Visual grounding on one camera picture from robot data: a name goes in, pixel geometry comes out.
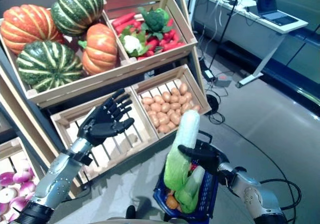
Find black tripod pole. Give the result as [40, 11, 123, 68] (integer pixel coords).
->
[207, 0, 245, 71]

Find wooden potato crate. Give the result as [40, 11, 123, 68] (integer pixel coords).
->
[129, 63, 212, 140]

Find wooden carrot crate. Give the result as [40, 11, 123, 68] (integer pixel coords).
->
[102, 0, 198, 65]

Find red carrot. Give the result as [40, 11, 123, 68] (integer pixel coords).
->
[163, 41, 186, 52]
[146, 38, 160, 51]
[114, 20, 142, 34]
[111, 12, 137, 27]

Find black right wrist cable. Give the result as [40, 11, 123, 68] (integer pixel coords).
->
[259, 178, 303, 210]

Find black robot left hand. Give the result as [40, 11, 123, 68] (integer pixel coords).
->
[76, 88, 135, 147]

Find potatoes in basket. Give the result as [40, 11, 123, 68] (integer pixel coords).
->
[166, 195, 179, 209]

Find small orange pumpkin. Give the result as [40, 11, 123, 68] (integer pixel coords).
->
[77, 23, 119, 76]

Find green broccoli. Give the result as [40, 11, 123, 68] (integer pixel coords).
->
[138, 6, 173, 41]

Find wooden pumpkin crate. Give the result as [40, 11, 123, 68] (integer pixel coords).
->
[0, 2, 133, 109]

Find wooden turnip crate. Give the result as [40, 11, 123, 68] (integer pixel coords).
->
[0, 136, 41, 224]

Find large orange pumpkin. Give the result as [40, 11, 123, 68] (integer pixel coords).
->
[0, 4, 66, 56]

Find black power adapter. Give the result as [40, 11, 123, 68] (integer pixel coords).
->
[201, 68, 216, 81]

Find grey laptop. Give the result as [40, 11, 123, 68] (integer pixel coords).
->
[246, 0, 300, 27]

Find wooden slatted cabbage crate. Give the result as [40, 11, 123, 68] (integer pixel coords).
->
[49, 86, 161, 182]

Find wooden display shelf rack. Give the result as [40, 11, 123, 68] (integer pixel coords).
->
[0, 0, 208, 200]

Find green pumpkin yellow stripes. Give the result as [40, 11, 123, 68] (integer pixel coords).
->
[50, 0, 104, 37]

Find thick black floor cable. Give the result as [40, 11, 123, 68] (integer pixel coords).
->
[207, 111, 302, 210]

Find black round disc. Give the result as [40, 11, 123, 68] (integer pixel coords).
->
[206, 94, 220, 115]

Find white office desk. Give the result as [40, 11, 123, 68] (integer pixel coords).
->
[193, 0, 310, 89]

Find white cauliflower with leaves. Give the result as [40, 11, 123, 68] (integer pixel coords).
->
[118, 26, 151, 59]

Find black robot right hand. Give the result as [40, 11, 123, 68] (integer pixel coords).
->
[177, 140, 230, 177]

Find grey box red button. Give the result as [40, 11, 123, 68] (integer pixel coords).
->
[213, 73, 232, 88]

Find napa cabbage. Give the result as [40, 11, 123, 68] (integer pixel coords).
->
[173, 165, 206, 214]
[163, 109, 201, 192]

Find green pumpkin cream stripes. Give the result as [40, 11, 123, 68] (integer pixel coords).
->
[15, 40, 85, 93]

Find blue plastic shopping basket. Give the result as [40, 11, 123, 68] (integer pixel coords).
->
[152, 131, 221, 224]

